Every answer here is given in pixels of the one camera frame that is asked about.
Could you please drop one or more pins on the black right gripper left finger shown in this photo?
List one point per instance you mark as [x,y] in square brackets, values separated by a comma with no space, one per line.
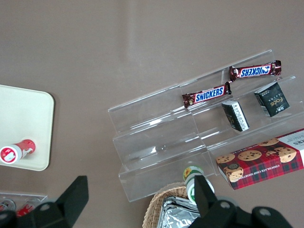
[69,204]

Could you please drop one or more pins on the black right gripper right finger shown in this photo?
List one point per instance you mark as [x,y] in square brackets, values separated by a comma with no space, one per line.
[206,202]

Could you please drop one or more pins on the light wicker basket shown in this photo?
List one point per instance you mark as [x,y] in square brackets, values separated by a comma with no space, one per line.
[154,204]

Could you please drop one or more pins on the cream plastic tray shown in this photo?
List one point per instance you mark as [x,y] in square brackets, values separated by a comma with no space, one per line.
[23,114]

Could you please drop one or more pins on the green white small bottle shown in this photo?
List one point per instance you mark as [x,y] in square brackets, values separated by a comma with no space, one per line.
[191,173]

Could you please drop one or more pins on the silver foil packet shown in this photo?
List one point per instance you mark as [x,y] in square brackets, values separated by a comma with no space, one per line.
[175,216]

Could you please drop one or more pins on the red white drink can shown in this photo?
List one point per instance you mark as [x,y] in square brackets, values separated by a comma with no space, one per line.
[6,204]
[27,206]

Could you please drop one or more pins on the clear acrylic can box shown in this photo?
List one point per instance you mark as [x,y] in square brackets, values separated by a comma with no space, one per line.
[23,196]

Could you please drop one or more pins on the red tartan cookie box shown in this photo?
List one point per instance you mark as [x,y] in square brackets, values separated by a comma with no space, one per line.
[261,166]

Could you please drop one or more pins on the red white small bottle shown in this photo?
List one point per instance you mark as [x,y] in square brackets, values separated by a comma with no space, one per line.
[21,148]

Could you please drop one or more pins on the clear acrylic tiered display stand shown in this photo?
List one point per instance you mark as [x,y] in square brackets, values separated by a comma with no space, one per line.
[154,133]

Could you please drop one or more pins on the small black carton box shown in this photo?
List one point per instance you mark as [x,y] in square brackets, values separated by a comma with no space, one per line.
[273,99]
[234,116]

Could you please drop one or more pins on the Snickers chocolate bar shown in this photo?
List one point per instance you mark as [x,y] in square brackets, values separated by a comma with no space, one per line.
[255,71]
[209,94]

